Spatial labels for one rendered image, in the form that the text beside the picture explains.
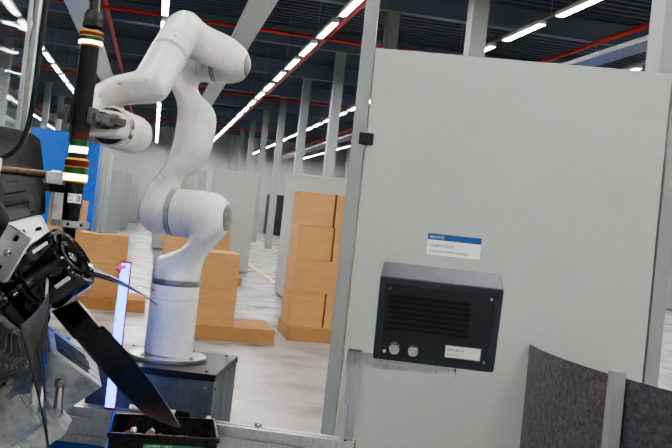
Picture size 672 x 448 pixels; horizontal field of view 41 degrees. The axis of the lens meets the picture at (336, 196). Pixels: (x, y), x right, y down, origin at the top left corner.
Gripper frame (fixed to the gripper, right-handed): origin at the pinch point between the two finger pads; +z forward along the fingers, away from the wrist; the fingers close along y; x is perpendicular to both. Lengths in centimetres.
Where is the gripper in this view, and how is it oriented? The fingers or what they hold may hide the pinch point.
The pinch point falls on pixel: (81, 115)
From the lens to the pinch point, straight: 174.7
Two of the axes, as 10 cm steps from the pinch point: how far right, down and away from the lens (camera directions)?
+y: -9.9, -1.0, 1.0
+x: 1.1, -9.9, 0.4
